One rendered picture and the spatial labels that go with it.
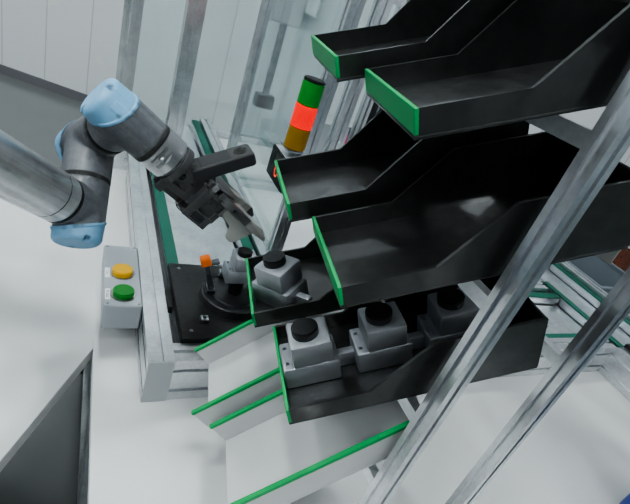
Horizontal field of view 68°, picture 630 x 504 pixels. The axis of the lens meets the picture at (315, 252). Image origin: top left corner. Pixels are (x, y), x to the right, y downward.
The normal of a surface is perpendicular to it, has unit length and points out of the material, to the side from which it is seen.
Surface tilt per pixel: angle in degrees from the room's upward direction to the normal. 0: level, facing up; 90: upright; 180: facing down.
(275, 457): 45
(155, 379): 90
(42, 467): 0
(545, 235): 90
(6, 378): 0
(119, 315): 90
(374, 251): 25
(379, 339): 90
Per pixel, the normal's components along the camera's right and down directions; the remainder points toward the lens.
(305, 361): 0.18, 0.54
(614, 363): -0.89, -0.07
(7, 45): -0.11, 0.46
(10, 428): 0.31, -0.83
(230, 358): -0.44, -0.70
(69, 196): 0.96, 0.19
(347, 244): -0.11, -0.82
